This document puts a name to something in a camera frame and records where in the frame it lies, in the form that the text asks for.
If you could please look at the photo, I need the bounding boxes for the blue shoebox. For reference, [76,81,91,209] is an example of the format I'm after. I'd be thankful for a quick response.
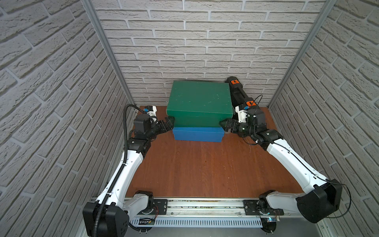
[173,127,225,142]

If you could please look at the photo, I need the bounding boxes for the green shoebox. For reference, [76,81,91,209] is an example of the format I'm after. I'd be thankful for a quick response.
[166,81,234,127]

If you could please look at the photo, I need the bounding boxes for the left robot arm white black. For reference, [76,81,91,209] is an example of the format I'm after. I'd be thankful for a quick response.
[83,112,175,237]

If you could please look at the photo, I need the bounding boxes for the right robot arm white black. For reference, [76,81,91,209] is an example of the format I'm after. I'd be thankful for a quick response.
[220,106,343,223]

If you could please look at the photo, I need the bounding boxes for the black tool case orange latches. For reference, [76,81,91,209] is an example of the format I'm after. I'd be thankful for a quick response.
[226,76,258,111]

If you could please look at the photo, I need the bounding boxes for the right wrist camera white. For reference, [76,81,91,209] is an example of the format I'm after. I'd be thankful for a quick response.
[235,105,247,123]

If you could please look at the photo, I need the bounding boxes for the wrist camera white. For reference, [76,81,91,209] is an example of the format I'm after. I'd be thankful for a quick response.
[144,106,157,116]
[235,105,247,123]

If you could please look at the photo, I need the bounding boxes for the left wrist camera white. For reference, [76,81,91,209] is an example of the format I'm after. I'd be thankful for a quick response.
[144,106,157,116]

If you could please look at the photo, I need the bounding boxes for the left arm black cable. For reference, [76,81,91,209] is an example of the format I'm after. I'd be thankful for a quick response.
[91,104,149,237]

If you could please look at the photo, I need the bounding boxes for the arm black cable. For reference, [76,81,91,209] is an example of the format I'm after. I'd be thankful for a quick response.
[91,104,149,237]
[242,94,352,219]

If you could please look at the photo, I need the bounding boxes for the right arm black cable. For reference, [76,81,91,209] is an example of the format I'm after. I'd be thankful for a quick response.
[242,94,352,219]

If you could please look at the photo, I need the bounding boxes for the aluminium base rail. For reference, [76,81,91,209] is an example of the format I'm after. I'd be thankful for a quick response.
[77,197,332,237]

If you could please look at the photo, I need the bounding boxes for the left aluminium corner post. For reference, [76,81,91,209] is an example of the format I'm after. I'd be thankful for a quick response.
[82,0,136,105]

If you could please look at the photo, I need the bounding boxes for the aluminium corner post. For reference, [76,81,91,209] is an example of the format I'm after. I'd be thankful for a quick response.
[267,0,337,109]
[82,0,136,105]

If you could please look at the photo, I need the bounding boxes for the right aluminium corner post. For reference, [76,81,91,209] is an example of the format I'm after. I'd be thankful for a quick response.
[267,0,337,109]

